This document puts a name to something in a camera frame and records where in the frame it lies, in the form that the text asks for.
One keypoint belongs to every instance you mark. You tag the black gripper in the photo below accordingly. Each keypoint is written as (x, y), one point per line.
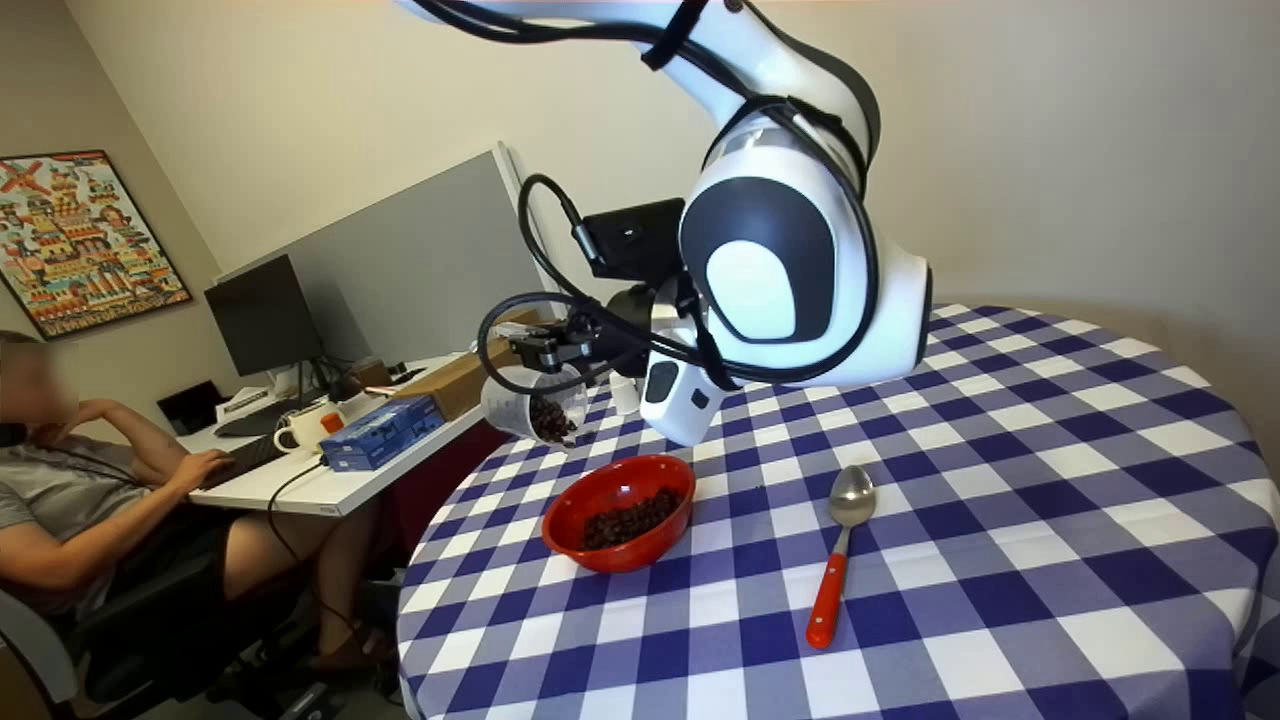
(581, 336)

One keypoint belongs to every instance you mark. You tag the clear glass measuring cup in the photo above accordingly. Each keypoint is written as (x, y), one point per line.
(528, 415)

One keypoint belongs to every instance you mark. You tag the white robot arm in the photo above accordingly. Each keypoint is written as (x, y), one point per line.
(780, 277)

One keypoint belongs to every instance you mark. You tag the red plastic bowl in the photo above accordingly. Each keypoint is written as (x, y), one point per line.
(622, 519)

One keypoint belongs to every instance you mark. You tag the long cardboard box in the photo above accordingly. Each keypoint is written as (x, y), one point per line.
(450, 380)

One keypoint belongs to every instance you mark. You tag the grey partition panel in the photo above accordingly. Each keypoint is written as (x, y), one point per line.
(414, 273)

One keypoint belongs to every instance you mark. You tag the blue box on desk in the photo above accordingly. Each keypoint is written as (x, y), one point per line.
(380, 434)

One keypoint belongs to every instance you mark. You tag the white desk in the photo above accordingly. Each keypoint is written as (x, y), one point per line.
(333, 486)

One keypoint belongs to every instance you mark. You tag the white mug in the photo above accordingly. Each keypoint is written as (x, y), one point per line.
(300, 428)

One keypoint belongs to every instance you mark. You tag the black computer monitor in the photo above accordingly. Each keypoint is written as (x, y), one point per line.
(266, 318)

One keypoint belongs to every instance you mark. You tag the blue white checkered tablecloth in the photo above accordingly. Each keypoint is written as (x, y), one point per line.
(1070, 527)

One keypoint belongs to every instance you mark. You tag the office chair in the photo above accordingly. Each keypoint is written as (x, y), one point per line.
(122, 640)

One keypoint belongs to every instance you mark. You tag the seated person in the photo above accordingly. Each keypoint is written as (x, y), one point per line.
(96, 519)

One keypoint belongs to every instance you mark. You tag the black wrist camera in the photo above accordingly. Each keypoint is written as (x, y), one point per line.
(633, 240)

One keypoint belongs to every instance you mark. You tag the red handled metal spoon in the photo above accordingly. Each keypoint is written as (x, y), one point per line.
(849, 506)

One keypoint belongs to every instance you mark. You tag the framed colourful wall picture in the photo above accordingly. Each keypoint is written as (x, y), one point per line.
(75, 244)

